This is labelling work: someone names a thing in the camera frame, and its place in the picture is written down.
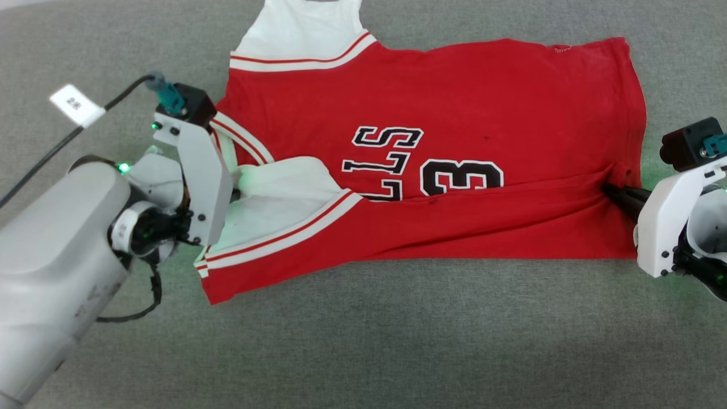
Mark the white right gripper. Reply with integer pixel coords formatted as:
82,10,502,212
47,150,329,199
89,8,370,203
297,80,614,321
601,182,727,302

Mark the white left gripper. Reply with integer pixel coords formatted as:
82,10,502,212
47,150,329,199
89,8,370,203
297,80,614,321
111,153,191,264

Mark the red and white basketball jersey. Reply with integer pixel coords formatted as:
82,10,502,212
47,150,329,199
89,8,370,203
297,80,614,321
194,0,648,306

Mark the thin black camera cable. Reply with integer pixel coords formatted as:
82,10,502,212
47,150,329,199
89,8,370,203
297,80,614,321
0,74,165,210

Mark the white cable label tag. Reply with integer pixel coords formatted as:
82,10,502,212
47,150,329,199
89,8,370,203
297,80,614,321
49,84,106,129

